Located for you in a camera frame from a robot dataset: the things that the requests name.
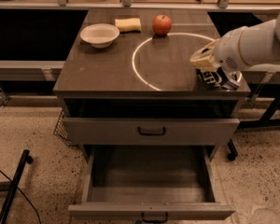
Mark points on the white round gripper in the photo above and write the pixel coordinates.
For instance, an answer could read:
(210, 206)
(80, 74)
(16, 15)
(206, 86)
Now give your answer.
(228, 51)

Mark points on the blue chip bag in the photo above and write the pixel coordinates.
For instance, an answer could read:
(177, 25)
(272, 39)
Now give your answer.
(220, 79)

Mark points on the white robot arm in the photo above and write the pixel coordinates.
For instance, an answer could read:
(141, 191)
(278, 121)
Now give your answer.
(262, 44)

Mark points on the grey drawer cabinet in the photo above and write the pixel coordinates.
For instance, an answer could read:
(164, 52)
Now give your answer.
(142, 76)

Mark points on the open lower drawer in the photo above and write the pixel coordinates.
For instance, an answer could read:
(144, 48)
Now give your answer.
(150, 184)

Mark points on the closed upper drawer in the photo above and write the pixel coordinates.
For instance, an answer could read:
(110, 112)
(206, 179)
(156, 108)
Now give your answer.
(155, 132)

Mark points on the red apple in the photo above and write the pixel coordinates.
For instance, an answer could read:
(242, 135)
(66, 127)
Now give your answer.
(161, 25)

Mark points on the yellow sponge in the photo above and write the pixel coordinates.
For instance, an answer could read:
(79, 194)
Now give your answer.
(128, 25)

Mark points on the white bowl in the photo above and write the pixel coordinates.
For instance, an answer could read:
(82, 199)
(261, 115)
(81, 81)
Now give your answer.
(100, 35)

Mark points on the black metal stand leg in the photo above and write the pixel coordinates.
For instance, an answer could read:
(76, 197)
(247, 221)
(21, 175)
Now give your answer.
(25, 158)

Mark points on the black table frame right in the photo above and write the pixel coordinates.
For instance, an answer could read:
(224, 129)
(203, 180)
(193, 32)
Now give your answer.
(266, 119)

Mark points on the wire mesh basket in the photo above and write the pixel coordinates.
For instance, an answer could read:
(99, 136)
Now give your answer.
(61, 133)

